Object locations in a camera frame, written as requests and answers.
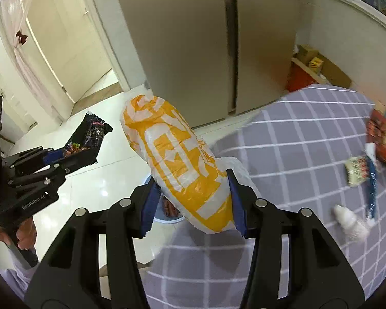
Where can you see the white plastic bottle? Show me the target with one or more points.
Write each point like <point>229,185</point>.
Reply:
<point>352,223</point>

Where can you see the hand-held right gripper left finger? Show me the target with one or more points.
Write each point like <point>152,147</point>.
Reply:
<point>149,207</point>

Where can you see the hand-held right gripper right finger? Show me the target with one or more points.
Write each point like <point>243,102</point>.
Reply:
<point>236,201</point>

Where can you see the white door frame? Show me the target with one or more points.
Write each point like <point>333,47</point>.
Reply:
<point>96,38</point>

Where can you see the small white and green packet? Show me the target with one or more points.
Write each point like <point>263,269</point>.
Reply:
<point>356,170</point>

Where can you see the sheer pink curtain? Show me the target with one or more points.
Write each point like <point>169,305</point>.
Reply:
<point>29,54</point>

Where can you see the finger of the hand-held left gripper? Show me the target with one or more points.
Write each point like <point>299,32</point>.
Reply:
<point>32,157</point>
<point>45,178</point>

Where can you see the orange and white plastic bag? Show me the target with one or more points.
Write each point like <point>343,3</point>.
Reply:
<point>177,154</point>

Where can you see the small red box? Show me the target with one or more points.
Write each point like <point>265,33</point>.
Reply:
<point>374,125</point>

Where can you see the grey double-door refrigerator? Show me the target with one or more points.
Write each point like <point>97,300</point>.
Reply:
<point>186,45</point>

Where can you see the cardboard box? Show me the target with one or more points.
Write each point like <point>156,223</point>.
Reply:
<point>336,72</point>

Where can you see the blue tube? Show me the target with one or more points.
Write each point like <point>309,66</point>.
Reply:
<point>372,183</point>

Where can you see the black snack packet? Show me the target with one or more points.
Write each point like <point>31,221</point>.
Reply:
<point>90,138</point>

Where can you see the person's left forearm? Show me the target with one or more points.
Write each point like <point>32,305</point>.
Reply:
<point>17,275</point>

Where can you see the person's left hand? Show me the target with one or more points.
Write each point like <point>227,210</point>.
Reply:
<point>27,236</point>

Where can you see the small yellow packet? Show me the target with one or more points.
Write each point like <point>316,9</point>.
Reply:
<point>316,65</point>

